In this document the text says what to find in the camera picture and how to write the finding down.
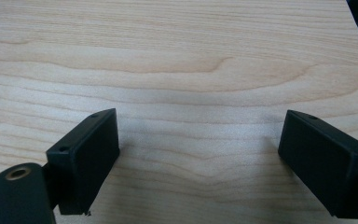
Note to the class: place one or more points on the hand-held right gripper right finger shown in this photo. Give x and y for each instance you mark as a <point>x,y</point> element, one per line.
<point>326,165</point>

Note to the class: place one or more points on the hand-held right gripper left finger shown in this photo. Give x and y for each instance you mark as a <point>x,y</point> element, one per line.
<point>84,161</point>

